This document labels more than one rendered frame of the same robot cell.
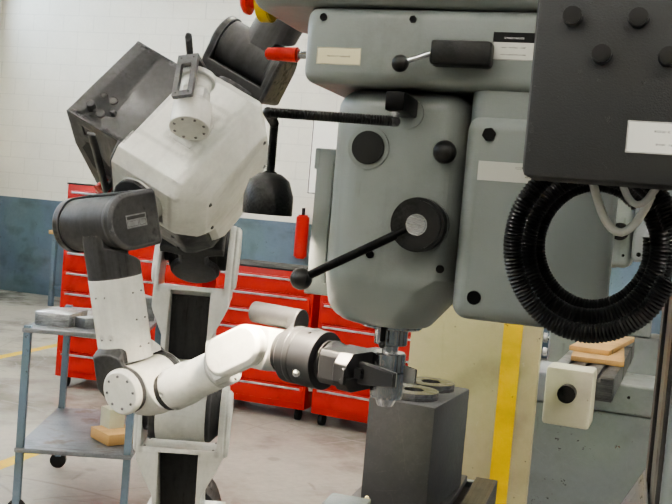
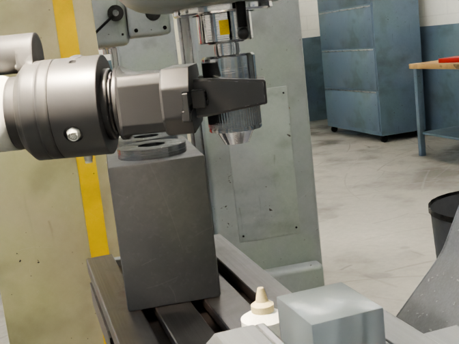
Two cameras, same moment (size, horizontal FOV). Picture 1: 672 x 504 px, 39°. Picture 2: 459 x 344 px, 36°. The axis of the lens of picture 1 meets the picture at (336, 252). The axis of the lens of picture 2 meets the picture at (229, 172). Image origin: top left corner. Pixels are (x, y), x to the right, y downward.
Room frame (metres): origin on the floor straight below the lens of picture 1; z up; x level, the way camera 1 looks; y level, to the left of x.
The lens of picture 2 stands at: (0.81, 0.26, 1.28)
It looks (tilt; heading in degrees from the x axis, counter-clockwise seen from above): 10 degrees down; 328
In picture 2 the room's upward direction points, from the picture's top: 6 degrees counter-clockwise
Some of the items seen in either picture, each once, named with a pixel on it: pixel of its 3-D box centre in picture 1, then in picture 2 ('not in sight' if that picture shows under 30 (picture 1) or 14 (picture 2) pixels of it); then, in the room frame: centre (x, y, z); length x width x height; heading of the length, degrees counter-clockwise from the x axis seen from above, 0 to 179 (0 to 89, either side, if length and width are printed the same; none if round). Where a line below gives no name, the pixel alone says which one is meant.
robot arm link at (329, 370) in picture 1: (336, 364); (129, 104); (1.39, -0.01, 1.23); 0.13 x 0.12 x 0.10; 144
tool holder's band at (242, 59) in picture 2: (389, 355); (228, 60); (1.34, -0.09, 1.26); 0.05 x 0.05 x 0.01
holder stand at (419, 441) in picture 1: (417, 439); (158, 210); (1.69, -0.18, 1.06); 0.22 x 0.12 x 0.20; 157
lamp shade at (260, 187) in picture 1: (268, 192); not in sight; (1.36, 0.10, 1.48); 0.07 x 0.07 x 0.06
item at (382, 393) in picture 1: (387, 377); (232, 97); (1.34, -0.09, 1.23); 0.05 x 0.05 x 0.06
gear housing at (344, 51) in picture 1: (444, 63); not in sight; (1.32, -0.13, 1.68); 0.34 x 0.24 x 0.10; 73
